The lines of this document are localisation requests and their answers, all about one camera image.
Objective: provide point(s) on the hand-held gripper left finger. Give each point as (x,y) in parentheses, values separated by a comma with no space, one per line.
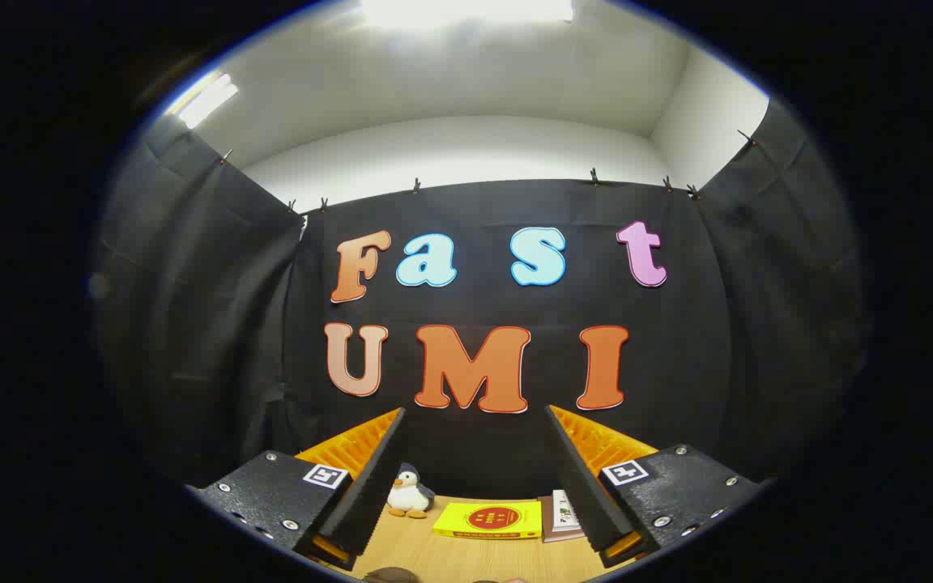
(369,494)

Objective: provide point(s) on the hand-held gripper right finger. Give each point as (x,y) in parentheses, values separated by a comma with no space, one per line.
(584,494)

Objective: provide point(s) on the penguin plush toy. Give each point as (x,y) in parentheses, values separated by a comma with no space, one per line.
(408,494)

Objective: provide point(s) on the plain white book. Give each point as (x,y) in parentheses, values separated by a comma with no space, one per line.
(551,534)

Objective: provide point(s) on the yellow book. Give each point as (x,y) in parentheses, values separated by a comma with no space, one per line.
(454,522)

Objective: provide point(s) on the ceiling light panel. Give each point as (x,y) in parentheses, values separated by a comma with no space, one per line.
(466,10)
(206,101)

